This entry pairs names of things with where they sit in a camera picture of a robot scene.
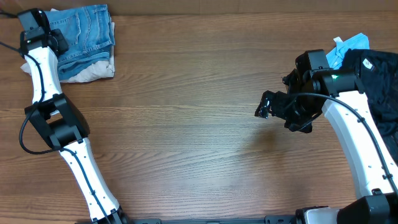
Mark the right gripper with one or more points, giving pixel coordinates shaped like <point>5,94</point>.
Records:
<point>279,99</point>

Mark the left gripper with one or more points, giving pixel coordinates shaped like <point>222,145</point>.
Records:
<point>58,40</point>

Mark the blue denim jeans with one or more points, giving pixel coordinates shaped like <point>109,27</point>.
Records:
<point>84,40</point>

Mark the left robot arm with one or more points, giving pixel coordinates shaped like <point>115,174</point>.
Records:
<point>56,119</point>

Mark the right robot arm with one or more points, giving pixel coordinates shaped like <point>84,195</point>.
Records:
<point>314,89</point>

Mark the light blue shirt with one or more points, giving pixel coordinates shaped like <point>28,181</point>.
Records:
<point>336,55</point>

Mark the folded beige trousers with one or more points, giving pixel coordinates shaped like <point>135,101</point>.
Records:
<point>93,73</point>

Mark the black printed garment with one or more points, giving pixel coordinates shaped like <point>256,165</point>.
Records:
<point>378,73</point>

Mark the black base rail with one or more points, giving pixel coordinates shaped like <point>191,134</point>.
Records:
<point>268,219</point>

